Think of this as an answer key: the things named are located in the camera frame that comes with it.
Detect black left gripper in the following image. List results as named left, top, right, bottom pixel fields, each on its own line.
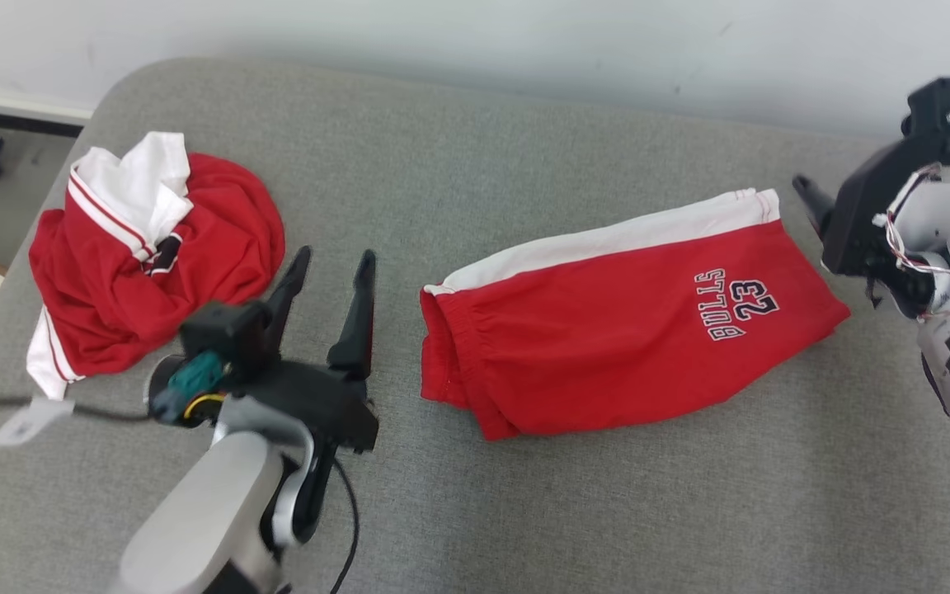
left=223, top=245, right=380, bottom=453

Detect white cable label tag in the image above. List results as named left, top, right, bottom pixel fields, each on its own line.
left=0, top=398, right=76, bottom=449

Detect red Bulls 23 shorts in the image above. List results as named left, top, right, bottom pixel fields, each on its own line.
left=419, top=188, right=852, bottom=441

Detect white black wall baseboard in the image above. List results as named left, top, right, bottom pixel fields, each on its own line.
left=0, top=87, right=95, bottom=137

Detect white red wire bundle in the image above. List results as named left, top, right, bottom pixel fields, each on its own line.
left=872, top=163, right=950, bottom=323

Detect red jersey white trim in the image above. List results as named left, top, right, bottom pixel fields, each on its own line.
left=26, top=131, right=286, bottom=402

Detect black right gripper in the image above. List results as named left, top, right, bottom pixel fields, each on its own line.
left=792, top=136, right=942, bottom=278

